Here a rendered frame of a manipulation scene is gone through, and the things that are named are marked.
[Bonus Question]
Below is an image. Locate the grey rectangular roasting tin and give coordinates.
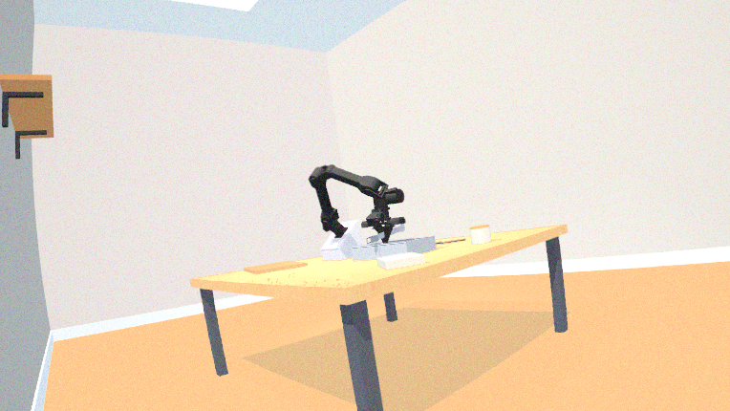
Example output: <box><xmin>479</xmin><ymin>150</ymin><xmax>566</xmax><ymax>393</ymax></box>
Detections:
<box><xmin>351</xmin><ymin>236</ymin><xmax>437</xmax><ymax>261</ymax></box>

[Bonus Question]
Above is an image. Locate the white cylinder with orange top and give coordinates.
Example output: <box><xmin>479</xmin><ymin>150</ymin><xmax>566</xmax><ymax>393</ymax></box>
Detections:
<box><xmin>469</xmin><ymin>225</ymin><xmax>491</xmax><ymax>245</ymax></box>

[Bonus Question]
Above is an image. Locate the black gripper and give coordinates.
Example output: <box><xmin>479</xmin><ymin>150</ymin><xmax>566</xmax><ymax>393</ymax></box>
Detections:
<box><xmin>361</xmin><ymin>205</ymin><xmax>406</xmax><ymax>244</ymax></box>

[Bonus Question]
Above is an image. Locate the light brown wooden board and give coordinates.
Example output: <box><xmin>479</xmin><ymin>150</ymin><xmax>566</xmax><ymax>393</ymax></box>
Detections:
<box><xmin>244</xmin><ymin>261</ymin><xmax>308</xmax><ymax>273</ymax></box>

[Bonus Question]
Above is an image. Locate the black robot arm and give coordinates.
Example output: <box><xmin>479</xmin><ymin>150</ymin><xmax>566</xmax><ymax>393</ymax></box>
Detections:
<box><xmin>309</xmin><ymin>164</ymin><xmax>404</xmax><ymax>238</ymax></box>

